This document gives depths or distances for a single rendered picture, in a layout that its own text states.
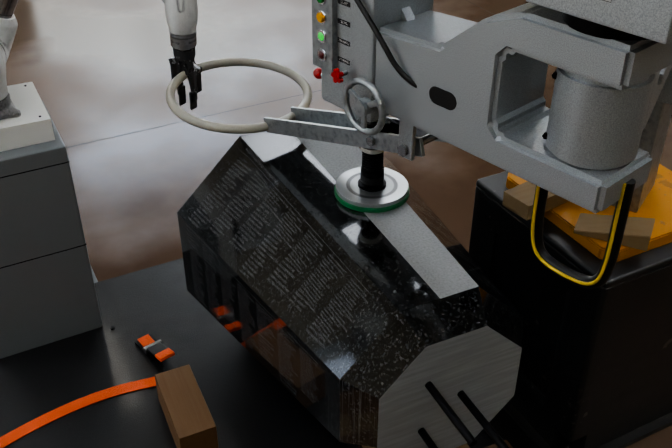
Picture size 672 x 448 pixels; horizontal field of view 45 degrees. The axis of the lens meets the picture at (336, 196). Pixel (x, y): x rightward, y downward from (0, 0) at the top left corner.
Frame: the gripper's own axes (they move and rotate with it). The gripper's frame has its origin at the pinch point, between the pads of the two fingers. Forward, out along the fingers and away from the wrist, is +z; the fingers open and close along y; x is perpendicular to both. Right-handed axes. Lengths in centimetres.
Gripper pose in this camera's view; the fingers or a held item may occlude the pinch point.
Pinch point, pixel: (187, 98)
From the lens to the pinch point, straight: 295.4
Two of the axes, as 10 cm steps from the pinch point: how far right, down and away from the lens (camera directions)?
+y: 8.4, 3.5, -4.2
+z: -0.5, 8.1, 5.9
